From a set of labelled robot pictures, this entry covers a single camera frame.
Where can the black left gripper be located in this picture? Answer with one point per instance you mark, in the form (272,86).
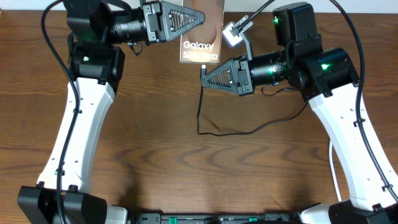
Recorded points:
(152,14)

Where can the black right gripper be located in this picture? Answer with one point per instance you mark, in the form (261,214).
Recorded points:
(241,78)

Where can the Galaxy S25 Ultra smartphone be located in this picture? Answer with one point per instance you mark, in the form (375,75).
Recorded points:
(203,43)

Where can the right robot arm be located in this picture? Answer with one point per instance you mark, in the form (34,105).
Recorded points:
(333,88)

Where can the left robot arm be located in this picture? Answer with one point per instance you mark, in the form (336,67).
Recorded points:
(94,69)

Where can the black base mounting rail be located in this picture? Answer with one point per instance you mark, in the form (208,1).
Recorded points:
(157,218)

